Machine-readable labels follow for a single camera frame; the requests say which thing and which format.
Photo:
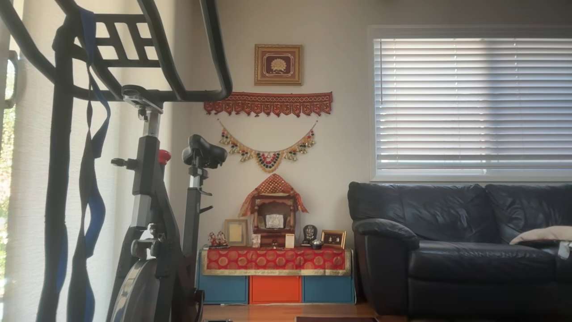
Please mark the small white card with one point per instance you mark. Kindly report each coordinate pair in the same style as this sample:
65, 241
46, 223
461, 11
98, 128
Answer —
290, 241

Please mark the dark floor rug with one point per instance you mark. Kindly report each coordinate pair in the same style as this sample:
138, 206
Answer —
335, 319

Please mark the small black bowl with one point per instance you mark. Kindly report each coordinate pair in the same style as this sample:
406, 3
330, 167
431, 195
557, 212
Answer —
316, 244

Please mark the gold framed wall picture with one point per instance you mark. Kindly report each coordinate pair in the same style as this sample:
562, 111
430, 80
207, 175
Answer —
278, 65

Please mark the red gold patterned cloth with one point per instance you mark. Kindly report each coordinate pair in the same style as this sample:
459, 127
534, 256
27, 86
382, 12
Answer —
275, 260

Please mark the beaded garland wall hanging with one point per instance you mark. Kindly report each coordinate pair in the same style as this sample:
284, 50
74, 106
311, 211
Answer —
267, 160

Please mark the white sheer curtain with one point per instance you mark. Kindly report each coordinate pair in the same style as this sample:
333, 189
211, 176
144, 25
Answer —
31, 179

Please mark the red embroidered wall hanging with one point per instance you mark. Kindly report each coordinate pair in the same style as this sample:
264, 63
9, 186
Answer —
268, 103

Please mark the small colourful figurines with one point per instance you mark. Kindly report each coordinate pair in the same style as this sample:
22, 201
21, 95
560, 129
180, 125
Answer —
218, 240

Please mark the small decorated ornament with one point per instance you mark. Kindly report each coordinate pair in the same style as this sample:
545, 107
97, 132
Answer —
256, 240

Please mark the black leather sofa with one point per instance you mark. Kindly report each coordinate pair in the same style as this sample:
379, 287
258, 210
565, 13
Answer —
447, 268

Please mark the wooden shrine with canopy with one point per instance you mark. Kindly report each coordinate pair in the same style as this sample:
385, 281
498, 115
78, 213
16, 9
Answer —
273, 188

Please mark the white window blinds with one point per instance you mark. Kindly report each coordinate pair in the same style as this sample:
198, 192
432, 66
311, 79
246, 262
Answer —
473, 103

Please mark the black exercise bike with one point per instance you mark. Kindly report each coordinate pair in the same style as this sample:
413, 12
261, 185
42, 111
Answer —
152, 214

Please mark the beige cushion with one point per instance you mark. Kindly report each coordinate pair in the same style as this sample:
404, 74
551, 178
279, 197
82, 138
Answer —
545, 233

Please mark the small gold framed picture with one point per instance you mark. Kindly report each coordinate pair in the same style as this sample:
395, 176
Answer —
333, 239

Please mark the blue storage bin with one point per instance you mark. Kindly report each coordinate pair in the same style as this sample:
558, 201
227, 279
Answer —
328, 289
223, 290

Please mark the gold photo frame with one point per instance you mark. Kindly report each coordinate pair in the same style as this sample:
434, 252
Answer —
235, 232

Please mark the white window frame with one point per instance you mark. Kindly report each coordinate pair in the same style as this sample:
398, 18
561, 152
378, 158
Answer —
371, 103

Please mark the dark idol statue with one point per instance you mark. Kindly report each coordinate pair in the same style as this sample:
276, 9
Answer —
309, 233

